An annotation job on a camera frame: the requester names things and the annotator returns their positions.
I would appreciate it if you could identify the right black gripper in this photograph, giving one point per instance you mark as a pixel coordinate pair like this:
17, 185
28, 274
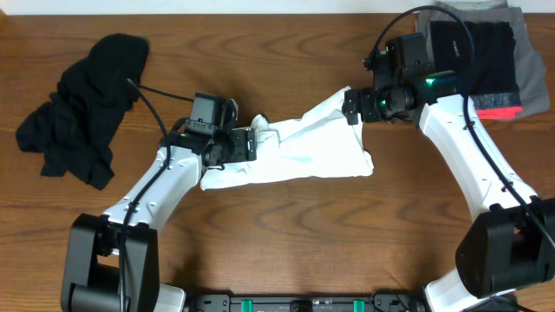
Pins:
351, 106

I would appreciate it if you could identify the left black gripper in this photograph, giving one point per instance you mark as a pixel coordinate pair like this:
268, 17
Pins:
245, 146

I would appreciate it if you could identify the white t-shirt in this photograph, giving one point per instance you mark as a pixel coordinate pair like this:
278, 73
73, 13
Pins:
319, 144

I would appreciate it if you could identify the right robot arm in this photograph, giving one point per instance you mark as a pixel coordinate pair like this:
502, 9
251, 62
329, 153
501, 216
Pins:
510, 244

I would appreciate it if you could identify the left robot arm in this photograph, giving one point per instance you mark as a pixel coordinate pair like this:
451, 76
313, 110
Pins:
112, 261

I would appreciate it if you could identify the folded black shorts orange hem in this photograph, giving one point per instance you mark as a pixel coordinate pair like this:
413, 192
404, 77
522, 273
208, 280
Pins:
485, 51

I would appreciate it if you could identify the folded grey garment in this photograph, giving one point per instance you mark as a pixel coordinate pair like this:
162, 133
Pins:
530, 69

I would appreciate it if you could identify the black crumpled garment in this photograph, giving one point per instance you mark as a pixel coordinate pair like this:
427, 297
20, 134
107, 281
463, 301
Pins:
74, 128

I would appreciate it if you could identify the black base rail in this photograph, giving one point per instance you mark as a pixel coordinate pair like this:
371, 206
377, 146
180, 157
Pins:
377, 302

